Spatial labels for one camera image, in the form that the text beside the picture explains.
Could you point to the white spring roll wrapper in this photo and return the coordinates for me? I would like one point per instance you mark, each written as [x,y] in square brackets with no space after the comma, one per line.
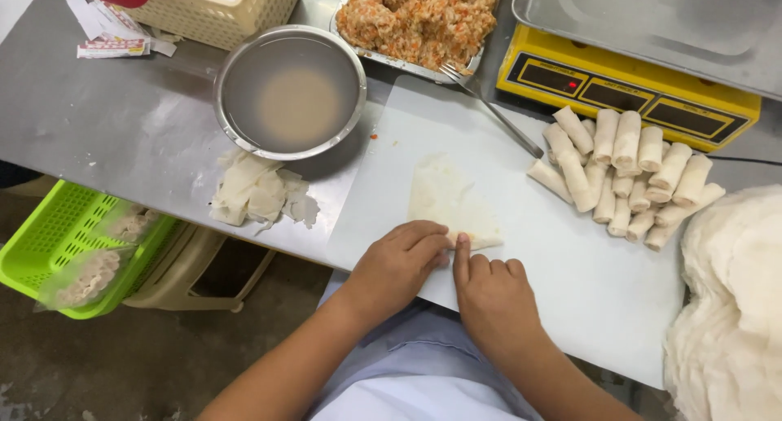
[445,201]

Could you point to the clear bag of spring rolls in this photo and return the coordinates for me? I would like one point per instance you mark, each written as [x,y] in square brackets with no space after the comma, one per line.
[91,262]

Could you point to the person's light blue clothing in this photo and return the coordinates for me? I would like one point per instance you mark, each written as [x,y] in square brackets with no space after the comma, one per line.
[415,366]

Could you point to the cream plastic basket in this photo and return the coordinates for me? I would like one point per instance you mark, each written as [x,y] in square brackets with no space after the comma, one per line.
[214,12]

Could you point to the beige plastic stool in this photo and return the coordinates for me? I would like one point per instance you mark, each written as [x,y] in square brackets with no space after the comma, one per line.
[189,274]

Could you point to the green plastic basket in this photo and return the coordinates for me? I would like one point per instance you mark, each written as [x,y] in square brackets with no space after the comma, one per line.
[73,250]

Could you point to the steel tray of filling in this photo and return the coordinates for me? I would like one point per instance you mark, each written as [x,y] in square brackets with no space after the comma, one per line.
[418,21]

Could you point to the person's left hand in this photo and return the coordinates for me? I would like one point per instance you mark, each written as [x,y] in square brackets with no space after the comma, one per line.
[391,268]

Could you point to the pile of rolled spring rolls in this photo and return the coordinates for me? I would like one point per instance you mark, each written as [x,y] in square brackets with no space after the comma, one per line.
[629,176]

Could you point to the steel bowl of water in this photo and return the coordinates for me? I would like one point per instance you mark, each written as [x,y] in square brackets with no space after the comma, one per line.
[290,91]

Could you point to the heap of torn wrapper scraps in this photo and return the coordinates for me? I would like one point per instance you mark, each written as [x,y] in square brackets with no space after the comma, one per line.
[259,192]

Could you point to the person's right hand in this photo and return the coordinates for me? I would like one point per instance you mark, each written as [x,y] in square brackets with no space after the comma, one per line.
[495,299]

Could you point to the yellow digital scale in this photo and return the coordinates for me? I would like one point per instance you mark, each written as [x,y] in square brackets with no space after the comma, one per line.
[623,88]

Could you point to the torn paper packets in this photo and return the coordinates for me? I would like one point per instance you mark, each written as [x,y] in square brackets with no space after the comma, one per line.
[113,33]

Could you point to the white cutting board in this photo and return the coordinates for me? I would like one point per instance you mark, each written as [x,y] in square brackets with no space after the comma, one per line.
[519,238]

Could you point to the metal fork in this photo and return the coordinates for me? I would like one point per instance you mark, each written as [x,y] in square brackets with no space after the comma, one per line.
[492,109]

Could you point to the stack of white wrapper sheets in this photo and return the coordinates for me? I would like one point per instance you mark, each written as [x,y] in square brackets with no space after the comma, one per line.
[730,311]

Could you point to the steel scale pan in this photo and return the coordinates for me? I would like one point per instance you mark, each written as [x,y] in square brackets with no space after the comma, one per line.
[660,24]

